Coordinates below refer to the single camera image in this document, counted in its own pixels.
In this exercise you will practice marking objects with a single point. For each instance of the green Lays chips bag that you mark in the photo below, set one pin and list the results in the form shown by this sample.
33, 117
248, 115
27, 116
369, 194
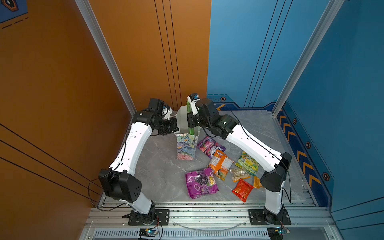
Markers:
192, 122

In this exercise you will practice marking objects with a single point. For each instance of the left circuit board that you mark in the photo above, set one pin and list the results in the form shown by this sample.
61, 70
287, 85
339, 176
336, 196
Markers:
148, 234

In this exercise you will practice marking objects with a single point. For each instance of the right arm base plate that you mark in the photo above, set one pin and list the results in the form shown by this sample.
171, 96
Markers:
263, 217

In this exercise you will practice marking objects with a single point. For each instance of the floral white paper bag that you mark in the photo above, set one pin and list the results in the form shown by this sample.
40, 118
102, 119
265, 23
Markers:
186, 139

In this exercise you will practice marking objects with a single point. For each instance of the small orange snack packet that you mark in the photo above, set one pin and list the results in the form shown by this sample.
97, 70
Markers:
257, 183

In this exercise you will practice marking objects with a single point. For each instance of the purple grape candy bag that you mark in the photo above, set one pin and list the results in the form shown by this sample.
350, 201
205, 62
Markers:
201, 182

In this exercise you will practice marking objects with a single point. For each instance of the circuit board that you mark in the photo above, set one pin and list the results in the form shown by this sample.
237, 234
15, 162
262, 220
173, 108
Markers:
278, 233
148, 234

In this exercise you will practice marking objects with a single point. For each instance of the aluminium rail frame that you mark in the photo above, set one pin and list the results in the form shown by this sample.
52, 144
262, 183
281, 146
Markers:
209, 221

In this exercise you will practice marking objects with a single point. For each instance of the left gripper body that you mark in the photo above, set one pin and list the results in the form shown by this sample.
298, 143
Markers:
167, 127

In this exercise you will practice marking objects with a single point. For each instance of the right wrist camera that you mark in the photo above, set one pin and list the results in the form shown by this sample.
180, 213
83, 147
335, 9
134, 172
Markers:
206, 108

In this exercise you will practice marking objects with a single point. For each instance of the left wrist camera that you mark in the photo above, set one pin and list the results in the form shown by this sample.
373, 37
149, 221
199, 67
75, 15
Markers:
156, 106

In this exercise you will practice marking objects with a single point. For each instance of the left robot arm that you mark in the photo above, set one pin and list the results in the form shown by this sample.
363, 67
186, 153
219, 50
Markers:
119, 181

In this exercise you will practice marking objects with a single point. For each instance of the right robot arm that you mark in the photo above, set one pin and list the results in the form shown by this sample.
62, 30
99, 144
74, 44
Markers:
275, 164

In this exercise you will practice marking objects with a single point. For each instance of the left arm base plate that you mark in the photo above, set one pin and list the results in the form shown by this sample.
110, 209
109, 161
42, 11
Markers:
152, 218

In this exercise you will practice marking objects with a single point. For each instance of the pink berries candy bag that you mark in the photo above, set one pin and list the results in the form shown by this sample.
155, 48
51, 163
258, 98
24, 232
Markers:
209, 146

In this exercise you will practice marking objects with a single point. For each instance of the red snack packet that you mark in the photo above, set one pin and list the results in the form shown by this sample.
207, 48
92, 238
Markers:
242, 190

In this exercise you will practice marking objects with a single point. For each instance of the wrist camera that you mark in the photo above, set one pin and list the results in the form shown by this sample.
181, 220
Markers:
206, 108
156, 106

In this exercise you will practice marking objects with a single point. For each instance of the orange Fox's candy bag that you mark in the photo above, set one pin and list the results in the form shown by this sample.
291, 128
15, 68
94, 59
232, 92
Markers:
220, 164

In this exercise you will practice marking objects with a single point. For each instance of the beige clear snack packet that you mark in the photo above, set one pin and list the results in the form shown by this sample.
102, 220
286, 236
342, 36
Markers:
239, 174

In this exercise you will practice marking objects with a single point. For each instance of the right circuit board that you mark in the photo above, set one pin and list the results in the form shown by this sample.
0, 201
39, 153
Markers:
278, 233

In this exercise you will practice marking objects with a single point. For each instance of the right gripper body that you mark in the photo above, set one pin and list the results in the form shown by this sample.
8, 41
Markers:
196, 120

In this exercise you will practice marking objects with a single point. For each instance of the green yellow Fox's candy bag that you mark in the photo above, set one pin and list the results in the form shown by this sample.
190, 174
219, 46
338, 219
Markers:
249, 164

